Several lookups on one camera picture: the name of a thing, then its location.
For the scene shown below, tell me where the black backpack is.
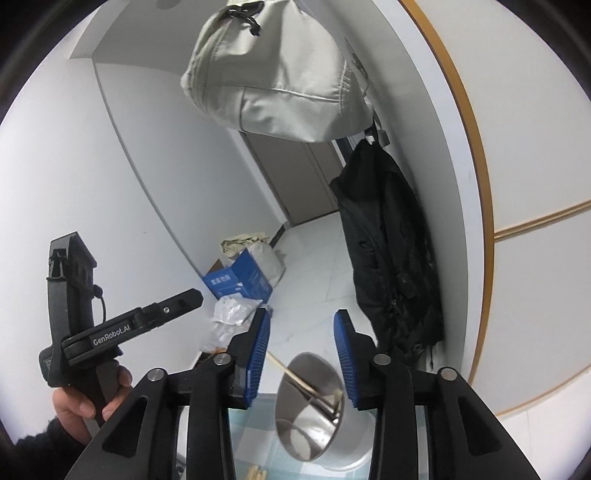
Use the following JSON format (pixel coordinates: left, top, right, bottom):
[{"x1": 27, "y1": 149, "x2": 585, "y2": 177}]
[{"x1": 329, "y1": 140, "x2": 444, "y2": 366}]

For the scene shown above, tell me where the grey entrance door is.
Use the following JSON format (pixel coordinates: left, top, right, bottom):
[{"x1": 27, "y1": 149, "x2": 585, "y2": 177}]
[{"x1": 242, "y1": 133, "x2": 344, "y2": 226}]

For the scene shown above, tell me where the white plastic parcel bag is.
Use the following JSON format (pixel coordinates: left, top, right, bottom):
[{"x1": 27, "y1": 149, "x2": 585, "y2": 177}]
[{"x1": 213, "y1": 293, "x2": 263, "y2": 326}]

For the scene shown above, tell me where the teal plaid tablecloth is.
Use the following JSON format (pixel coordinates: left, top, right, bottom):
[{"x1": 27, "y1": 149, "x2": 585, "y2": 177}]
[{"x1": 228, "y1": 394, "x2": 370, "y2": 479}]

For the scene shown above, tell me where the white utensil holder cup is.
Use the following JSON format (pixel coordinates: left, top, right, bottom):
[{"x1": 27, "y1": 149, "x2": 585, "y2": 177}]
[{"x1": 274, "y1": 352, "x2": 376, "y2": 471}]

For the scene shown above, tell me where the grey plastic parcel bag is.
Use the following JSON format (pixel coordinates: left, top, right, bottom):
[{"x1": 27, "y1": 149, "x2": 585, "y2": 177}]
[{"x1": 200, "y1": 322, "x2": 249, "y2": 353}]

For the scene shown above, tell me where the left hand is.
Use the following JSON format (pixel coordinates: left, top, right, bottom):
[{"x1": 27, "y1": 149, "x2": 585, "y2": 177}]
[{"x1": 52, "y1": 366, "x2": 132, "y2": 445}]

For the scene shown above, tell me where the blue cardboard box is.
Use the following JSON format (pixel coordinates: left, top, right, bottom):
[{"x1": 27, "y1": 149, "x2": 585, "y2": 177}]
[{"x1": 202, "y1": 250, "x2": 273, "y2": 303}]

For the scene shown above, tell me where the white nike sling bag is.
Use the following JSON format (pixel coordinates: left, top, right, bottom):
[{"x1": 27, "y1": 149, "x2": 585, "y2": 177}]
[{"x1": 180, "y1": 1, "x2": 373, "y2": 143}]

